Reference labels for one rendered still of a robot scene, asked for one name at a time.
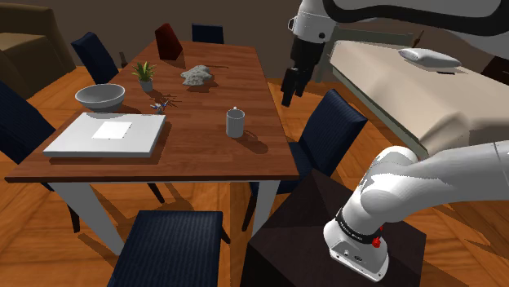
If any grey mug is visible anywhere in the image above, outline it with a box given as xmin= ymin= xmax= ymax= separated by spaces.
xmin=225 ymin=106 xmax=246 ymax=139

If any dark robot stand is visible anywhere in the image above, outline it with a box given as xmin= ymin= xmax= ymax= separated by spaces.
xmin=240 ymin=168 xmax=428 ymax=287

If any white flat box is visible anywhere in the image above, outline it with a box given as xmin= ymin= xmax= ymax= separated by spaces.
xmin=42 ymin=112 xmax=167 ymax=159

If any beige bed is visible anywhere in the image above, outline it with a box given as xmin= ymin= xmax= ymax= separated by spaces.
xmin=316 ymin=24 xmax=509 ymax=161

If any dark red chair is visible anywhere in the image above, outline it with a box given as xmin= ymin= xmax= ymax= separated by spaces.
xmin=153 ymin=22 xmax=184 ymax=62

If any white pillow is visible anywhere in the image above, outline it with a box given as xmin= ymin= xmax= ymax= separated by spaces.
xmin=397 ymin=46 xmax=463 ymax=70

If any grey rock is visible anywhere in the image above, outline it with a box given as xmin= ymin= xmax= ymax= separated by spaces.
xmin=179 ymin=64 xmax=214 ymax=87

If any grey bowl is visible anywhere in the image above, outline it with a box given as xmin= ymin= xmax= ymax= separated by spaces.
xmin=74 ymin=83 xmax=126 ymax=113

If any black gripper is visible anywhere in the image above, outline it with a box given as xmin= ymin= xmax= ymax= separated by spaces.
xmin=280 ymin=35 xmax=326 ymax=108

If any dark blue chair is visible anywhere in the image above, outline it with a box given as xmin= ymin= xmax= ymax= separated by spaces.
xmin=70 ymin=31 xmax=121 ymax=86
xmin=191 ymin=23 xmax=225 ymax=45
xmin=241 ymin=88 xmax=370 ymax=233
xmin=105 ymin=210 xmax=232 ymax=287
xmin=0 ymin=80 xmax=82 ymax=234

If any brown sofa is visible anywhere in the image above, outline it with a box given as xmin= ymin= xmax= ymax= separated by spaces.
xmin=0 ymin=1 xmax=77 ymax=100

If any small blue and white figure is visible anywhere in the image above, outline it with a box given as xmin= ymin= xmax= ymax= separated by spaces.
xmin=149 ymin=100 xmax=169 ymax=115

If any green plant in grey pot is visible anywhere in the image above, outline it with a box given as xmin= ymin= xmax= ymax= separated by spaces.
xmin=131 ymin=60 xmax=157 ymax=94

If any wooden table with white legs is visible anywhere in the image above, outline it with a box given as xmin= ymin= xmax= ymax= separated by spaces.
xmin=4 ymin=39 xmax=301 ymax=256

